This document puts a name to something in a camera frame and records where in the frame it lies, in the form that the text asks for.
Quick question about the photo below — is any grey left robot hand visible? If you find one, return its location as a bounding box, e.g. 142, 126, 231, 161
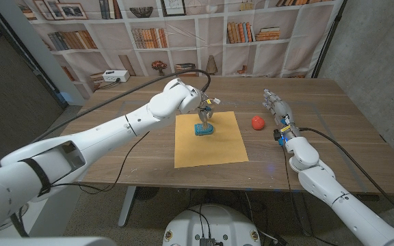
196, 96, 215, 129

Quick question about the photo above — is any printed bookshelf backdrop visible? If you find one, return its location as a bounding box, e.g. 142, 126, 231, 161
14, 0, 347, 100

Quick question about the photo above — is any yellow felt sheet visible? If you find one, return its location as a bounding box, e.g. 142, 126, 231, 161
174, 111, 250, 169

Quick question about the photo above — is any blue flip phone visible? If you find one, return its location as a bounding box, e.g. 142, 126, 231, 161
194, 122, 215, 137

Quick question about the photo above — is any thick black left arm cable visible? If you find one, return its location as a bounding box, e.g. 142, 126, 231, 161
31, 68, 212, 144

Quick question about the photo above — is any black power strip cable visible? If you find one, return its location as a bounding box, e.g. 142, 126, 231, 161
97, 79, 121, 90

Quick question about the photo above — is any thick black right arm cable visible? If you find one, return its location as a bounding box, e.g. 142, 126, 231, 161
298, 126, 394, 227

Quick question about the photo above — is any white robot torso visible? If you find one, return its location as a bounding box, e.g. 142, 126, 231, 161
162, 204, 262, 246

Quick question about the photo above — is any black round floor object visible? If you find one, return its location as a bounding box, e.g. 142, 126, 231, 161
135, 187, 160, 202

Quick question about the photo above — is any black backdrop stand pole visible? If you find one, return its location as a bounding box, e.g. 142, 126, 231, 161
311, 0, 348, 79

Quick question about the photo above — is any dark perforated partition panel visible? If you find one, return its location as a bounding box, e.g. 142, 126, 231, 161
0, 0, 68, 172

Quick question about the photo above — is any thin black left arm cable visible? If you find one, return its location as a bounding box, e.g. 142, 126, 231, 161
49, 131, 150, 194

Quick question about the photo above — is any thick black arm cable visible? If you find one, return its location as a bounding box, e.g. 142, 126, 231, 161
31, 68, 212, 144
298, 126, 394, 227

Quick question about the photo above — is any black hub box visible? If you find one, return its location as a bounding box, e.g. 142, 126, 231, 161
199, 238, 224, 246

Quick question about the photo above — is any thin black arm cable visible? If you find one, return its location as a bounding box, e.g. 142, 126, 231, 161
49, 131, 150, 194
280, 143, 330, 246

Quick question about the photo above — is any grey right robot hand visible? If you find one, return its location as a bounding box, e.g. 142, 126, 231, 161
263, 88, 300, 139

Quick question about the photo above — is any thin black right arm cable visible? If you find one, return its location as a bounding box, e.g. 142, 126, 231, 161
280, 143, 330, 246

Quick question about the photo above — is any white power strip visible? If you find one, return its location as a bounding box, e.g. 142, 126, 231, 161
102, 70, 131, 83

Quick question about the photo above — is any grey table leg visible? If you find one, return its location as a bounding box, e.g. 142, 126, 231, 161
291, 191, 313, 236
118, 186, 138, 228

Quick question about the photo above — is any red ball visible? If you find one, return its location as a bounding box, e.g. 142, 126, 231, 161
250, 115, 266, 131

